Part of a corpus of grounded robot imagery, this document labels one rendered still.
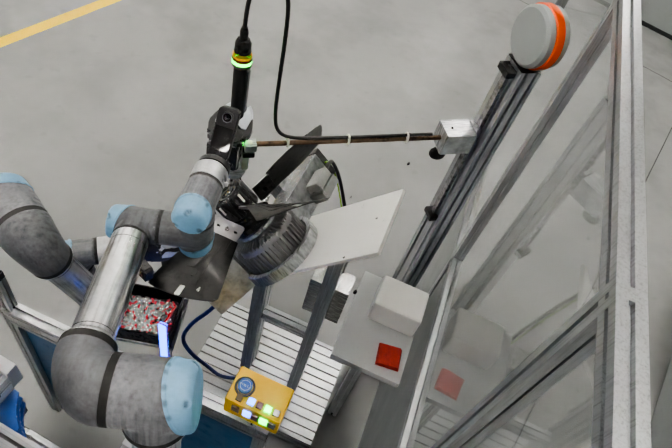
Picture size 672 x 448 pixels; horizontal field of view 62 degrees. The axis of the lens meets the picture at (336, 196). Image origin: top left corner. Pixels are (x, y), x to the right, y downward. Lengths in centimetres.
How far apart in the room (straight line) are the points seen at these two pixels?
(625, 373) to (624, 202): 27
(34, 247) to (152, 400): 53
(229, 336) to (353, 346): 96
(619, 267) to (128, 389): 72
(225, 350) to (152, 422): 177
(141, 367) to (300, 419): 173
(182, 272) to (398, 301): 73
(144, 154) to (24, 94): 87
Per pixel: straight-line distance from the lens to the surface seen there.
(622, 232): 84
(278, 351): 275
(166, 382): 95
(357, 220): 170
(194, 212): 113
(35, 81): 408
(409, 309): 193
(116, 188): 337
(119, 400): 96
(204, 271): 161
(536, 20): 147
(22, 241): 136
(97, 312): 107
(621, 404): 68
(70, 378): 99
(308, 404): 267
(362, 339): 195
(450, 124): 162
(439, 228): 193
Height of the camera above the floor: 256
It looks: 48 degrees down
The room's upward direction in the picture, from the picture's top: 17 degrees clockwise
